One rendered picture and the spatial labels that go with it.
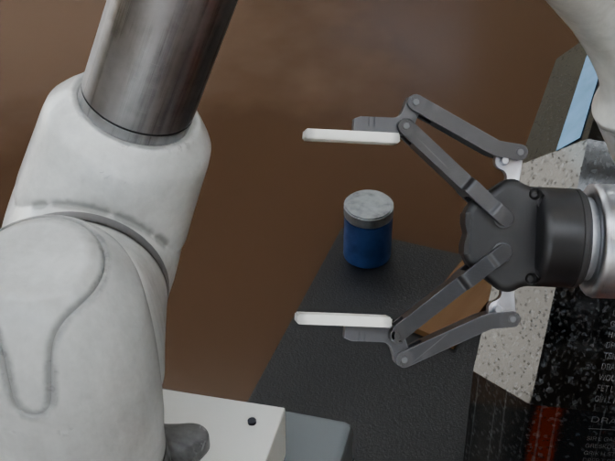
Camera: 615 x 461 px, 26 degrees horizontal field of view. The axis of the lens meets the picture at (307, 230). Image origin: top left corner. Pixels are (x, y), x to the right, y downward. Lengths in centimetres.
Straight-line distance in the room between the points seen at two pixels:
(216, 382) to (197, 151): 137
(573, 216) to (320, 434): 44
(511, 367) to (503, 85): 168
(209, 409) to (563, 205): 43
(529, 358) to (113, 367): 77
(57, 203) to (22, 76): 224
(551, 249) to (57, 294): 36
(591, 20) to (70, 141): 43
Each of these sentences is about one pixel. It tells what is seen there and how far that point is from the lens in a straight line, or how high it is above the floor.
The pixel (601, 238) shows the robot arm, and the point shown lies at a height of 116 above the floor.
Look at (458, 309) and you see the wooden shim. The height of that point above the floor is 3.
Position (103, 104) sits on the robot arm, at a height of 117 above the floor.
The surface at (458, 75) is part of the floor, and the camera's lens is 333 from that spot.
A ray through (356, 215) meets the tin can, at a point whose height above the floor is 14.
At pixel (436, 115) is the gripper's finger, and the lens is 99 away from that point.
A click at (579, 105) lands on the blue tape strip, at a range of 179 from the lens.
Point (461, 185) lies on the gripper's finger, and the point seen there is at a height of 118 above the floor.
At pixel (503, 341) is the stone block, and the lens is 171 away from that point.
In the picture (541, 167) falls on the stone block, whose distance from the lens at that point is 174.
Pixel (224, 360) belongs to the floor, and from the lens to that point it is 253.
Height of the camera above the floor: 178
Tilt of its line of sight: 39 degrees down
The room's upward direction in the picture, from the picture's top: straight up
